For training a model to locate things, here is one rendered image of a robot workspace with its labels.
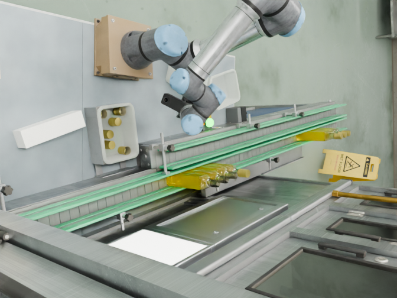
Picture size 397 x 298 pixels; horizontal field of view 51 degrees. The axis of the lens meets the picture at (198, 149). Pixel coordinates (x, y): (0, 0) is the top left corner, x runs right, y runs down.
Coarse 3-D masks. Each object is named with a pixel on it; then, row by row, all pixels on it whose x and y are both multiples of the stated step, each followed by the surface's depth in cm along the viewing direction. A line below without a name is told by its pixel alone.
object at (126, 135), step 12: (108, 108) 159; (132, 108) 167; (132, 120) 167; (120, 132) 171; (132, 132) 169; (120, 144) 172; (132, 144) 170; (108, 156) 167; (120, 156) 167; (132, 156) 168
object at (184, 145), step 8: (336, 104) 296; (344, 104) 291; (304, 112) 260; (312, 112) 256; (272, 120) 234; (280, 120) 231; (288, 120) 234; (240, 128) 211; (208, 136) 194; (216, 136) 192; (224, 136) 192; (176, 144) 178; (184, 144) 176; (192, 144) 175
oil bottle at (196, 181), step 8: (176, 176) 172; (184, 176) 169; (192, 176) 166; (200, 176) 164; (208, 176) 165; (168, 184) 176; (176, 184) 173; (184, 184) 170; (192, 184) 167; (200, 184) 164
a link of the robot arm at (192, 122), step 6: (186, 108) 154; (192, 108) 147; (186, 114) 148; (192, 114) 146; (198, 114) 146; (186, 120) 145; (192, 120) 145; (198, 120) 145; (204, 120) 148; (186, 126) 145; (192, 126) 146; (198, 126) 146; (186, 132) 147; (192, 132) 146; (198, 132) 147
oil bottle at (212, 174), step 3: (189, 171) 175; (192, 171) 174; (195, 171) 173; (198, 171) 172; (201, 171) 171; (204, 171) 171; (207, 171) 170; (210, 171) 170; (213, 171) 170; (216, 171) 170; (210, 174) 168; (213, 174) 168; (216, 174) 168; (219, 174) 170; (210, 177) 168; (213, 177) 167
